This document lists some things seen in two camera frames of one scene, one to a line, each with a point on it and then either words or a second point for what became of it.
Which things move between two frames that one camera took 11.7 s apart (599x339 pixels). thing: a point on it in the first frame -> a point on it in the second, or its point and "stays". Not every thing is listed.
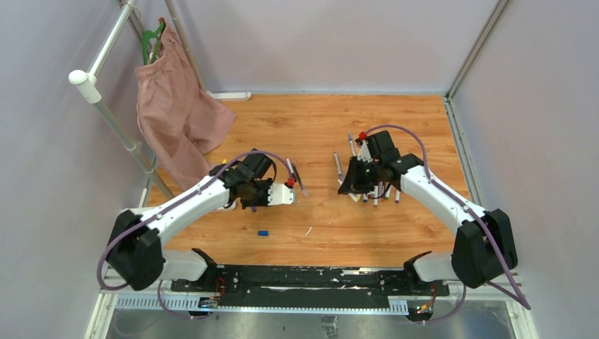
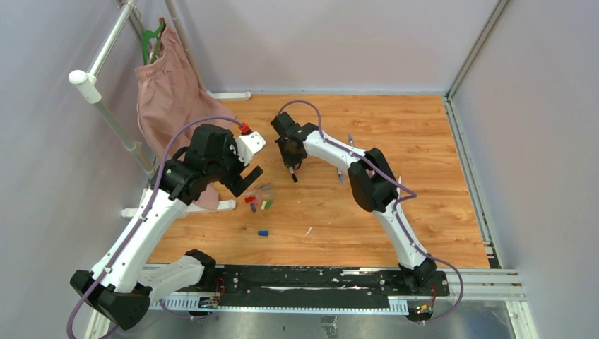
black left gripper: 265,183 -> 237,188
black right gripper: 352,183 -> 289,161
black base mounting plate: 306,286 stays
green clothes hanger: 146,37 stays
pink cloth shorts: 179,121 stays
